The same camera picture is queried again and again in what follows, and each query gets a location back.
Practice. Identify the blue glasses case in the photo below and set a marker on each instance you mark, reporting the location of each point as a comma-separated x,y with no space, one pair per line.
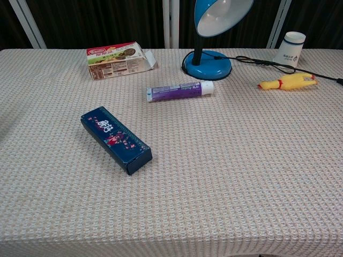
118,139

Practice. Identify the beige cloth-covered table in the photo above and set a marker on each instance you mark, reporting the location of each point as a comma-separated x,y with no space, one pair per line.
214,174

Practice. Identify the open cookie carton box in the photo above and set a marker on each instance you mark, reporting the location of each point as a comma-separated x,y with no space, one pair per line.
115,61

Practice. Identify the purple toothpaste tube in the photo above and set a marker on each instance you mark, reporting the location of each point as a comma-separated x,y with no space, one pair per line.
174,92

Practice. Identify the blue desk lamp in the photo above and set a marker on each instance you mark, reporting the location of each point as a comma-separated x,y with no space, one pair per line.
209,67

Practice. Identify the black pleated curtain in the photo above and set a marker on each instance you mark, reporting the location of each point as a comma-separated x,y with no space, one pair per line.
107,21

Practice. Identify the yellow rubber chicken toy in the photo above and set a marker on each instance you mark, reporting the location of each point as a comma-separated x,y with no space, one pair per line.
292,81

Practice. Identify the white paper cup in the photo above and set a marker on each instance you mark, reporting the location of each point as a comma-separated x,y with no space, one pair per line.
289,51

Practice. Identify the white upright frame post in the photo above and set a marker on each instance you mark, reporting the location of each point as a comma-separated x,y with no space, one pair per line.
170,24

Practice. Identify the white slanted frame post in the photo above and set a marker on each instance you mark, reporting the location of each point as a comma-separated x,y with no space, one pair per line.
26,21
278,24

